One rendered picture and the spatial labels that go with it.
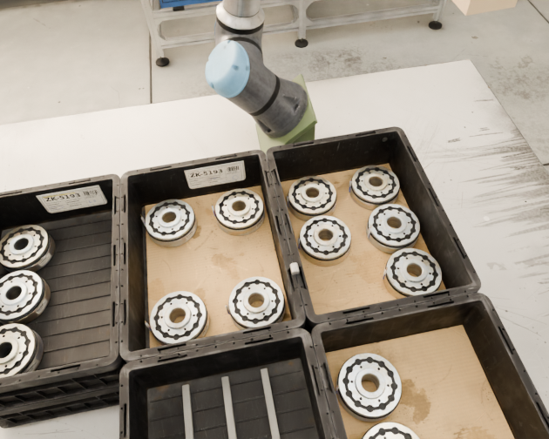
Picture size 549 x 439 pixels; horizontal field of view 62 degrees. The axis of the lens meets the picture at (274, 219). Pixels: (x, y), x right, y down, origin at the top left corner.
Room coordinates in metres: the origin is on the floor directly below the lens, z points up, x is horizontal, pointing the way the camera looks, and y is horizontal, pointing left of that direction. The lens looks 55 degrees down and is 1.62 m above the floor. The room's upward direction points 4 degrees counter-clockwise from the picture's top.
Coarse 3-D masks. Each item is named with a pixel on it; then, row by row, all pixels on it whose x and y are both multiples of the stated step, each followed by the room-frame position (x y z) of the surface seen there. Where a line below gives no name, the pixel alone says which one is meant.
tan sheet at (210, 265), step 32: (224, 192) 0.64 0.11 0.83; (256, 192) 0.63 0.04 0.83; (160, 256) 0.48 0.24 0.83; (192, 256) 0.48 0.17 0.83; (224, 256) 0.47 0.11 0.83; (256, 256) 0.47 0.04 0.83; (160, 288) 0.41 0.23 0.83; (192, 288) 0.40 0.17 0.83; (224, 288) 0.40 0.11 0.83; (224, 320) 0.33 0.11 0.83; (288, 320) 0.33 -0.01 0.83
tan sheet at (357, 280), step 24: (336, 192) 0.62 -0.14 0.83; (336, 216) 0.55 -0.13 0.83; (360, 216) 0.55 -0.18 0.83; (360, 240) 0.49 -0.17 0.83; (312, 264) 0.44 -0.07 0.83; (360, 264) 0.43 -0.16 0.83; (384, 264) 0.43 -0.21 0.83; (312, 288) 0.39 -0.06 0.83; (336, 288) 0.38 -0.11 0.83; (360, 288) 0.38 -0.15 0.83; (384, 288) 0.38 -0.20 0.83
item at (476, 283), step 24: (288, 144) 0.68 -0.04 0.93; (312, 144) 0.67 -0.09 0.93; (408, 144) 0.65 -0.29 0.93; (432, 192) 0.52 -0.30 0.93; (288, 216) 0.49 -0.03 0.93; (288, 240) 0.44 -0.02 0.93; (456, 240) 0.41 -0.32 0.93; (456, 288) 0.32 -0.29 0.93; (312, 312) 0.30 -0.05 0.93; (336, 312) 0.29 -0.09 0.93; (360, 312) 0.29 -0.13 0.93
